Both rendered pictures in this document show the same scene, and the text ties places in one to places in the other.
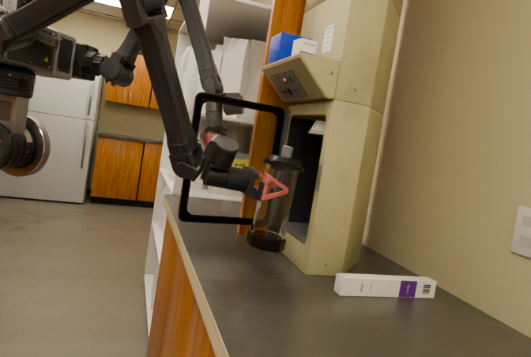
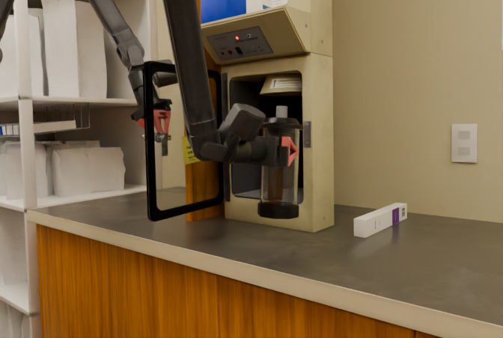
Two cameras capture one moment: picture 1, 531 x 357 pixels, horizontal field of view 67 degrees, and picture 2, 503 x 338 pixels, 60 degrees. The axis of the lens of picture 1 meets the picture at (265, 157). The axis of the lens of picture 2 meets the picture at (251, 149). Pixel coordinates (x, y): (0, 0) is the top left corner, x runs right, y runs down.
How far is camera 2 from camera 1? 60 cm
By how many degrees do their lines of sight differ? 31
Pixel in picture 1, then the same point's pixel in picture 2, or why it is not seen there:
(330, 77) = (306, 30)
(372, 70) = (329, 21)
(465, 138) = (385, 78)
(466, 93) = (377, 39)
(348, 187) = (328, 138)
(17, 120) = not seen: outside the picture
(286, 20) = not seen: outside the picture
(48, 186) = not seen: outside the picture
